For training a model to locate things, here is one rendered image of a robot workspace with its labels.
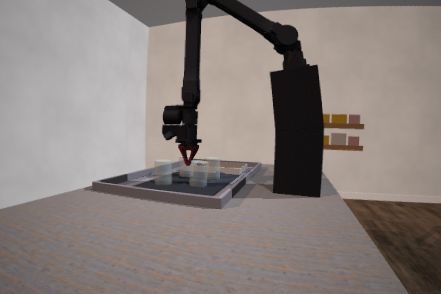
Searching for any white cylinder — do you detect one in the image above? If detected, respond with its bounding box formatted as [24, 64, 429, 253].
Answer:
[155, 159, 172, 185]
[205, 157, 220, 180]
[179, 156, 191, 177]
[189, 160, 209, 187]

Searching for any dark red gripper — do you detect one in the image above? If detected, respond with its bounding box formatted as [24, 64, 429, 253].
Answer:
[175, 125, 202, 166]

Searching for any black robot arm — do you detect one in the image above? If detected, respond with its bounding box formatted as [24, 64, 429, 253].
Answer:
[162, 0, 310, 140]

